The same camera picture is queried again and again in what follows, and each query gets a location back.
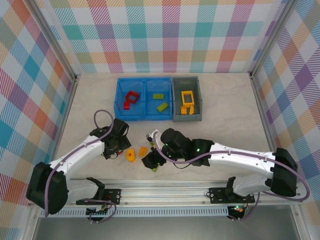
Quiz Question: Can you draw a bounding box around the red frame brick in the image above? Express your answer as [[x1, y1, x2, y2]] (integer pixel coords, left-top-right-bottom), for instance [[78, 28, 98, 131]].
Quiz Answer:
[[124, 91, 140, 104]]

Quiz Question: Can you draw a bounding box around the yellow frame brick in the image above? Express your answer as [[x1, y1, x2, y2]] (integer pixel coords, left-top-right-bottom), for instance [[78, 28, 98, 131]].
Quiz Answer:
[[180, 91, 196, 106]]

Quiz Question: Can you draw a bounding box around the yellow cylinder brick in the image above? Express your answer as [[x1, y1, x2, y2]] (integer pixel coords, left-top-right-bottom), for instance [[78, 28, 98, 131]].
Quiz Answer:
[[125, 147, 138, 163]]

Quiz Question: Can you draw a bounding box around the blue storage bin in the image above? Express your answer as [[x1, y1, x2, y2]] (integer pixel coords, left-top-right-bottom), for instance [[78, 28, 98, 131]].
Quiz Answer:
[[143, 77, 174, 122], [113, 77, 147, 122]]

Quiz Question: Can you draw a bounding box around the gray storage bin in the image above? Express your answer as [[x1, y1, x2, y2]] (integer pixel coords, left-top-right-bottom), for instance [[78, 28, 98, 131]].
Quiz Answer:
[[171, 76, 203, 123]]

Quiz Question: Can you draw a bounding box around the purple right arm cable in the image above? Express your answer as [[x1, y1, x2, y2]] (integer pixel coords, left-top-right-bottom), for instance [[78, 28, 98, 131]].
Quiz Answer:
[[152, 131, 311, 201]]

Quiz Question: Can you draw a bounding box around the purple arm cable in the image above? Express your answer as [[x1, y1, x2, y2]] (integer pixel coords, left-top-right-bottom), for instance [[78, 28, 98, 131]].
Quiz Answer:
[[44, 109, 118, 217], [152, 131, 311, 201]]

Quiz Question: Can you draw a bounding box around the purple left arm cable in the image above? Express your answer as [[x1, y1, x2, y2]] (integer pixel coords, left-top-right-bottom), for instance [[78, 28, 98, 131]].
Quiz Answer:
[[44, 109, 118, 217]]

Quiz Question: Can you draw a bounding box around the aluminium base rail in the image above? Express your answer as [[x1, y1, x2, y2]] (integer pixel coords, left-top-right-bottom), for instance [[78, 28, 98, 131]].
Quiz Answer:
[[66, 181, 303, 205]]

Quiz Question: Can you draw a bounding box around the aluminium side rail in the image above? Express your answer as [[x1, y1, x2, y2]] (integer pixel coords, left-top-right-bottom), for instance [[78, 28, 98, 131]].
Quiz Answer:
[[23, 74, 81, 240], [249, 73, 310, 240]]

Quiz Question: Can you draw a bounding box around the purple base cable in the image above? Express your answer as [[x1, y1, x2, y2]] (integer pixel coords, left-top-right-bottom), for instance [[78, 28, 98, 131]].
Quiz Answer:
[[86, 198, 118, 224], [226, 192, 262, 222]]

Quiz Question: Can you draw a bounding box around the white slotted cable tray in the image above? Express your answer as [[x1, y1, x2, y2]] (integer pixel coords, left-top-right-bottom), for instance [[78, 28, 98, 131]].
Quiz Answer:
[[39, 208, 230, 218]]

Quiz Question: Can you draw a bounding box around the aluminium corner post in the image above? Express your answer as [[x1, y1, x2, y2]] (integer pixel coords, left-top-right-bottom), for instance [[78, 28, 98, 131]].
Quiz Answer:
[[248, 0, 301, 78], [29, 0, 81, 82]]

